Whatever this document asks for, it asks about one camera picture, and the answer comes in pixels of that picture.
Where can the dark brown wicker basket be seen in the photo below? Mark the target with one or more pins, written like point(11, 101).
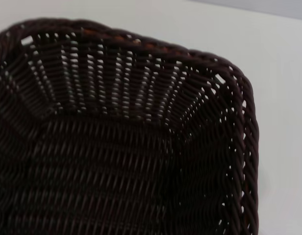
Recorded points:
point(104, 159)

